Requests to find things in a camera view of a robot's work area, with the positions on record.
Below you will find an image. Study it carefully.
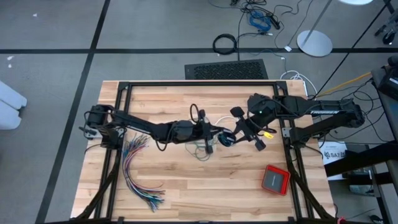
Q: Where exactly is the thin black pole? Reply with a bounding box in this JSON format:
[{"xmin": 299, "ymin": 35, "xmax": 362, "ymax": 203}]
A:
[{"xmin": 315, "ymin": 0, "xmax": 391, "ymax": 94}]

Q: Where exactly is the yellow floor cable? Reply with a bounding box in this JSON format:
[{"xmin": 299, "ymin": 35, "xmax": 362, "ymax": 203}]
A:
[{"xmin": 316, "ymin": 72, "xmax": 373, "ymax": 98}]

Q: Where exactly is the black plastic wire spool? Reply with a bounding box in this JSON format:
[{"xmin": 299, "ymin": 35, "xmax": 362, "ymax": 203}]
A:
[{"xmin": 217, "ymin": 131, "xmax": 237, "ymax": 147}]

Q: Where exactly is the black equipment cart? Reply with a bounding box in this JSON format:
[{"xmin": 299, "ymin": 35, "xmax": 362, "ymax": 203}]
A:
[{"xmin": 371, "ymin": 54, "xmax": 398, "ymax": 144}]

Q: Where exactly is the thick white cord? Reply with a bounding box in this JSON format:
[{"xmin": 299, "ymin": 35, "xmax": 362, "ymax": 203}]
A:
[{"xmin": 214, "ymin": 115, "xmax": 242, "ymax": 128}]

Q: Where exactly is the black metal stand beam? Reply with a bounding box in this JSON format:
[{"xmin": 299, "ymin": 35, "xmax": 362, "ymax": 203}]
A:
[{"xmin": 323, "ymin": 141, "xmax": 398, "ymax": 178}]

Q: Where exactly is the white paper sign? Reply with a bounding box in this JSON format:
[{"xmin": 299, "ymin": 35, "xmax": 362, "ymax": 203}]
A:
[{"xmin": 318, "ymin": 140, "xmax": 348, "ymax": 181}]

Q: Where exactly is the white plastic furniture piece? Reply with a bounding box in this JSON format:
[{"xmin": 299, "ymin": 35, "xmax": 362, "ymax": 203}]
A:
[{"xmin": 0, "ymin": 80, "xmax": 28, "ymax": 131}]

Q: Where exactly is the black power strip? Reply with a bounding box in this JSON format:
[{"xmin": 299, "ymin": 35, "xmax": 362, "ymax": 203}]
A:
[{"xmin": 267, "ymin": 14, "xmax": 282, "ymax": 31}]

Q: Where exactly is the red tray with grey inside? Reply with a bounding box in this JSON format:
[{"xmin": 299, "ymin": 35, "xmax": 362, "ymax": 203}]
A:
[{"xmin": 261, "ymin": 164, "xmax": 292, "ymax": 197}]

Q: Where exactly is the black coiled cable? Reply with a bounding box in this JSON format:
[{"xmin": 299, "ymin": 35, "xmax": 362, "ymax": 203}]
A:
[{"xmin": 212, "ymin": 33, "xmax": 239, "ymax": 56}]

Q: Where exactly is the white lamp base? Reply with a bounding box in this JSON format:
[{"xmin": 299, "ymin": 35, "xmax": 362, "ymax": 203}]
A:
[{"xmin": 296, "ymin": 0, "xmax": 374, "ymax": 58}]

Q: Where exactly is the bundle of coloured wires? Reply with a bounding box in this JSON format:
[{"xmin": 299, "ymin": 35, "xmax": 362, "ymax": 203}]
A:
[{"xmin": 121, "ymin": 133, "xmax": 165, "ymax": 213}]

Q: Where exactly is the thin green wire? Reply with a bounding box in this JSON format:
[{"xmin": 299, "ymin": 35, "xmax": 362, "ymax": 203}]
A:
[{"xmin": 185, "ymin": 132, "xmax": 236, "ymax": 162}]

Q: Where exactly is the left wrist cable loop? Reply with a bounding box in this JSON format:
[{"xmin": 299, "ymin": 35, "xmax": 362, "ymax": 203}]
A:
[{"xmin": 189, "ymin": 103, "xmax": 200, "ymax": 124}]

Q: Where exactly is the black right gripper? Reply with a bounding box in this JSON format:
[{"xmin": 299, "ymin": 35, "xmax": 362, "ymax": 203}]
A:
[{"xmin": 230, "ymin": 106, "xmax": 267, "ymax": 152}]

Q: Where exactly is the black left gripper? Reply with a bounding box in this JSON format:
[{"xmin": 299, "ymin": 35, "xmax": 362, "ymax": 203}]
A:
[{"xmin": 170, "ymin": 109, "xmax": 233, "ymax": 154}]

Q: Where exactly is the blue coiled cable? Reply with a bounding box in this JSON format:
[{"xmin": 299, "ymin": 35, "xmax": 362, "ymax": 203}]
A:
[{"xmin": 248, "ymin": 10, "xmax": 273, "ymax": 33}]

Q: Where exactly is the white floor cable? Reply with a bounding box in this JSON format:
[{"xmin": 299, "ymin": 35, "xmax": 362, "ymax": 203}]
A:
[{"xmin": 279, "ymin": 70, "xmax": 318, "ymax": 94}]

